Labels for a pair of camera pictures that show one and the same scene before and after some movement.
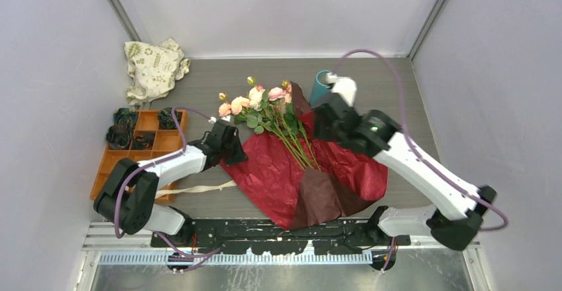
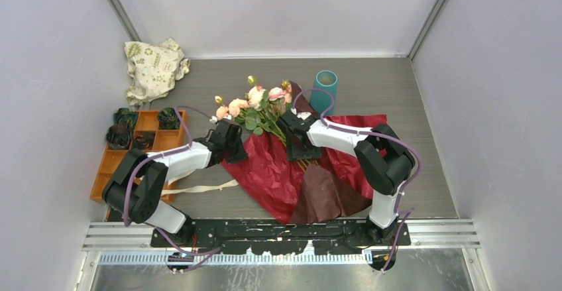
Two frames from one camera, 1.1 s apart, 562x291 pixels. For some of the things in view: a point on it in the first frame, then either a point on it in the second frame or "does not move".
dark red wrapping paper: x=302 y=181 does not move
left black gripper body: x=232 y=152 does not move
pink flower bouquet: x=274 y=109 does not move
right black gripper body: x=323 y=132 -> x=294 y=150
